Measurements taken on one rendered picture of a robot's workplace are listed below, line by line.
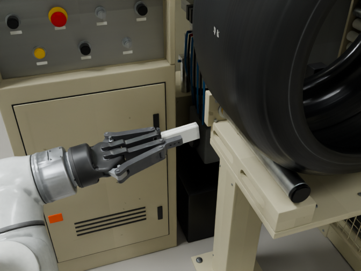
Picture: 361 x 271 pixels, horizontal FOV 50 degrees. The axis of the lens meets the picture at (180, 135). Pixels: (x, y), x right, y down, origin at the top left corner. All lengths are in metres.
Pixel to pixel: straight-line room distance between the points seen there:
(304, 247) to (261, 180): 1.08
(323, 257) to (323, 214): 1.00
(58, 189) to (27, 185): 0.05
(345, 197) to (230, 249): 0.64
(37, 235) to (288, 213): 0.47
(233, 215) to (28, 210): 0.83
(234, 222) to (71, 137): 0.63
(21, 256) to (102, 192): 0.89
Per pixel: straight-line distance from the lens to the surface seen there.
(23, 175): 0.68
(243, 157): 0.92
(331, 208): 0.93
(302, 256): 1.88
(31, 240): 0.66
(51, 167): 0.67
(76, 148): 0.69
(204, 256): 1.79
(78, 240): 1.64
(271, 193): 0.84
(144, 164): 0.67
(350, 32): 1.33
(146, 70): 1.25
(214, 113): 1.02
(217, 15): 0.65
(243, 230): 1.44
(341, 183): 1.01
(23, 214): 0.67
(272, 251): 1.86
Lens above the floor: 1.43
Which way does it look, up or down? 35 degrees down
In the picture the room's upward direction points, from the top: straight up
